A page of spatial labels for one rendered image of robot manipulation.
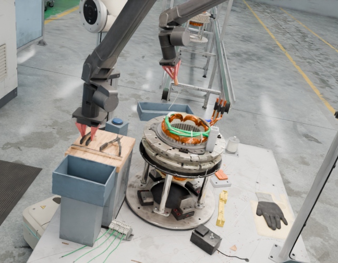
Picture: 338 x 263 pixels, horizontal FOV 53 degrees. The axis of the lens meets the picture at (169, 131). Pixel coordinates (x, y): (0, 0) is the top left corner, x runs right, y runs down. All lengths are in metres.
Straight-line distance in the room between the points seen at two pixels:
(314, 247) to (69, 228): 2.02
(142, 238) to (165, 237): 0.08
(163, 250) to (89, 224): 0.28
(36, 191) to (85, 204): 1.57
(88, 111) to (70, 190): 0.25
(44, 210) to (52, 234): 0.86
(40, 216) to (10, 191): 0.62
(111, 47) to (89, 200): 0.46
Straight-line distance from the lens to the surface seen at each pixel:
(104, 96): 1.05
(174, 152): 1.20
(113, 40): 1.01
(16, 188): 2.71
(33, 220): 2.12
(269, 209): 1.59
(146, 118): 1.51
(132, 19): 0.97
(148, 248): 1.28
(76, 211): 1.17
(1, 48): 3.58
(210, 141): 1.23
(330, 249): 2.91
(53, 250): 1.25
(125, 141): 1.27
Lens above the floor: 1.72
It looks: 28 degrees down
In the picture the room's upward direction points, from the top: 12 degrees clockwise
